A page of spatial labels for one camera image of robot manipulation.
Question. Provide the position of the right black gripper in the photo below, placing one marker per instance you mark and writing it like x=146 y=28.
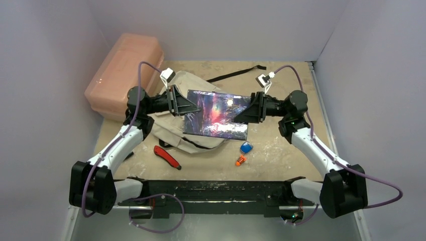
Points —
x=260 y=107

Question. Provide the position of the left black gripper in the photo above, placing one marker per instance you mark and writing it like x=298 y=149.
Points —
x=178 y=104

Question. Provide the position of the beige backpack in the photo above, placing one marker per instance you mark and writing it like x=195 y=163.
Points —
x=168 y=129

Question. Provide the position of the dark galaxy cover book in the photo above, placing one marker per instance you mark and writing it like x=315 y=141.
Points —
x=216 y=116

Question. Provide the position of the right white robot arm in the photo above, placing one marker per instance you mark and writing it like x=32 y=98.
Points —
x=343 y=189

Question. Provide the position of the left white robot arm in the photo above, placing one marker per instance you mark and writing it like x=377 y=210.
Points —
x=92 y=185

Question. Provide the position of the blue pencil sharpener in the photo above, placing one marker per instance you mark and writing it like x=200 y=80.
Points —
x=246 y=148

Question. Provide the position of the orange small toy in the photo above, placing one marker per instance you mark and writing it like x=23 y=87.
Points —
x=242 y=159

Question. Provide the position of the red utility knife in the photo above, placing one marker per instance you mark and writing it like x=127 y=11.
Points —
x=164 y=155

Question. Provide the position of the pink plastic storage box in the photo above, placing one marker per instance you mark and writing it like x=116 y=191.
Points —
x=134 y=59

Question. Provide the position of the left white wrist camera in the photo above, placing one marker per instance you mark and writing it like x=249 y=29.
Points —
x=166 y=76

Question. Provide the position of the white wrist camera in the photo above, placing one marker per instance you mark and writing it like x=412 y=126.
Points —
x=265 y=81
x=166 y=76

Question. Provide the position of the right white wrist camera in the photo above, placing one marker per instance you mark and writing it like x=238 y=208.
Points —
x=265 y=81

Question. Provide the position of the blue handled pliers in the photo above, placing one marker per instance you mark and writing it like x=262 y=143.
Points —
x=131 y=154

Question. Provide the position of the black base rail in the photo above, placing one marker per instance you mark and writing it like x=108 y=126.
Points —
x=266 y=198

